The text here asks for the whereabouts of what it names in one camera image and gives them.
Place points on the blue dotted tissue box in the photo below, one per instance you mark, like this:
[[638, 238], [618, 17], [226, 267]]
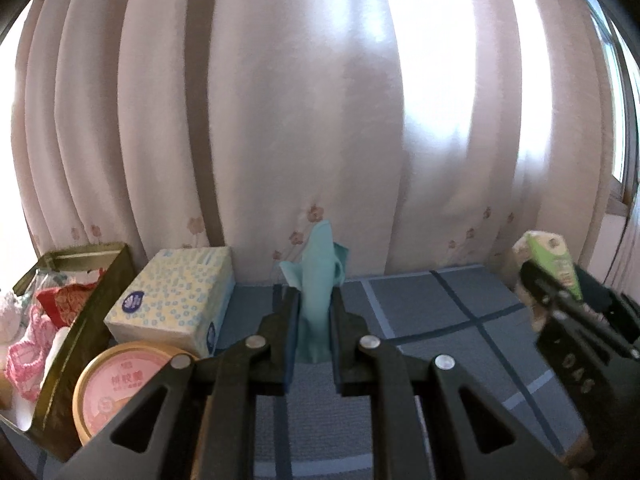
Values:
[[165, 300]]

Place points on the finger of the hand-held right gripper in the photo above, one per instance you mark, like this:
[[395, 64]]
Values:
[[615, 305], [550, 295]]

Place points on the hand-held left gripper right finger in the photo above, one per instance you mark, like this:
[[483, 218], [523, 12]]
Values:
[[345, 345]]

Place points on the teal cloth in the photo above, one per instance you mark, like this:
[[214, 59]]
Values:
[[315, 300]]

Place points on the round gold tin pink label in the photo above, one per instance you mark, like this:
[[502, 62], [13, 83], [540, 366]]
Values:
[[115, 385]]

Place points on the blue checked bedsheet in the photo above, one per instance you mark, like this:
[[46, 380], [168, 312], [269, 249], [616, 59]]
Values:
[[440, 310]]

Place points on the cream floral curtain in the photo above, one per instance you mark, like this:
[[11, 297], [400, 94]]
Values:
[[300, 110]]

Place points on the green tissue packet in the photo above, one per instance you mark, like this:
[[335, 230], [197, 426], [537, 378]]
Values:
[[555, 260]]

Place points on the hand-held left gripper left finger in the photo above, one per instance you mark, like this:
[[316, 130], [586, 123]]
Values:
[[282, 330]]

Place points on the gold rectangular tin box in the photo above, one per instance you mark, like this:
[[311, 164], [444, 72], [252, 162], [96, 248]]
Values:
[[85, 350]]

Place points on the red gold patterned pouch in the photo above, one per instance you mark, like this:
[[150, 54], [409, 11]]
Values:
[[65, 302]]

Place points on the pink crochet cloth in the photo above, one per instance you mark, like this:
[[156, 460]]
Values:
[[22, 360]]

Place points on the white paper liner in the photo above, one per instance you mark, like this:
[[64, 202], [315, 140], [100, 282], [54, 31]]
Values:
[[20, 412]]

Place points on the pale fluffy plush toy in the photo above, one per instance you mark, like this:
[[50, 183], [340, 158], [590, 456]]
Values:
[[10, 315]]

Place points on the sliding glass window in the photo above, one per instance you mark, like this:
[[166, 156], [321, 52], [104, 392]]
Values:
[[627, 135]]

